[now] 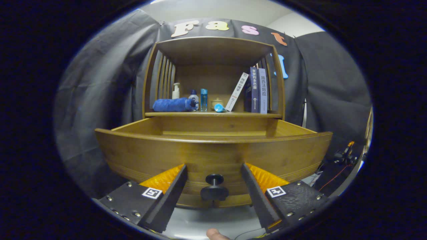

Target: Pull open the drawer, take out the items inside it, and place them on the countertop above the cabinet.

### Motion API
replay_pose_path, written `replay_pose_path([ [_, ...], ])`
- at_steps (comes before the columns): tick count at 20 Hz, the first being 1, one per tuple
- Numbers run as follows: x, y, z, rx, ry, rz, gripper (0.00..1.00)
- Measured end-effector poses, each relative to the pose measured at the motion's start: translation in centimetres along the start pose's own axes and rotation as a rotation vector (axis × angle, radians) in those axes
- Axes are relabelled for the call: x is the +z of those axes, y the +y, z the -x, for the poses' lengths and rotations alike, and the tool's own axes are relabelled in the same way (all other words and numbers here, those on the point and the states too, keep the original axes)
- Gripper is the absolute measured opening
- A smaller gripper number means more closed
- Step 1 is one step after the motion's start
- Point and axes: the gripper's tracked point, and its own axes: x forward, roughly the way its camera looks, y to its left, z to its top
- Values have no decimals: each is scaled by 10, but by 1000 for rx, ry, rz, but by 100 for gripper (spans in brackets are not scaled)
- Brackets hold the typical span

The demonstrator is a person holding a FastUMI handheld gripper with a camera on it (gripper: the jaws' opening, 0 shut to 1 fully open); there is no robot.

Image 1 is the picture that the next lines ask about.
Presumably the wooden countertop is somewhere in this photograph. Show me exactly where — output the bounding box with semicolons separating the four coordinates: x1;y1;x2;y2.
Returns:
145;111;283;119

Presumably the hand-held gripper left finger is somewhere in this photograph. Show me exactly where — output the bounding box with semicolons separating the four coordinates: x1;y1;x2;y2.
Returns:
92;163;188;234

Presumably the white book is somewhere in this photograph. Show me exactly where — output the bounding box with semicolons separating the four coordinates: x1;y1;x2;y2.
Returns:
225;72;250;112

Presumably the rolled blue towel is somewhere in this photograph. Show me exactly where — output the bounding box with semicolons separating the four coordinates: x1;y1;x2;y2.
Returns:
153;97;196;112

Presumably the beige bag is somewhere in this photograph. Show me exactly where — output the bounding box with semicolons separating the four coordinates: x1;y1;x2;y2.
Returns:
364;107;373;154

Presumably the white bottle with blue cap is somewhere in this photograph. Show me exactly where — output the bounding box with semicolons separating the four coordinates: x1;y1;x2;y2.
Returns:
188;89;199;110

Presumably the red cable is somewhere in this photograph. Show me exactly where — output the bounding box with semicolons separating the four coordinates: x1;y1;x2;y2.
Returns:
319;164;349;192

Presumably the light purple book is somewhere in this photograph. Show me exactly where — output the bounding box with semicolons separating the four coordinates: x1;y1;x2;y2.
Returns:
258;68;268;114

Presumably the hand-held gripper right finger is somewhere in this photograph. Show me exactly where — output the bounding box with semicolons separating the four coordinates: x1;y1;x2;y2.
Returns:
241;163;330;233

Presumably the black backdrop cloth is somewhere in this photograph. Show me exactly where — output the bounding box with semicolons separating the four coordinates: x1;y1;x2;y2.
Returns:
53;8;373;200

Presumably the orange black gripper tool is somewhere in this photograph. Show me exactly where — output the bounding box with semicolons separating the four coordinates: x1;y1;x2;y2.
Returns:
334;141;356;165

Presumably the dark blue book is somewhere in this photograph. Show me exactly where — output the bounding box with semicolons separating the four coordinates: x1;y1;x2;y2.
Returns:
250;67;260;113

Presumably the black book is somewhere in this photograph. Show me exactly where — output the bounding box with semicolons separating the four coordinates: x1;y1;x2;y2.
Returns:
244;82;252;112

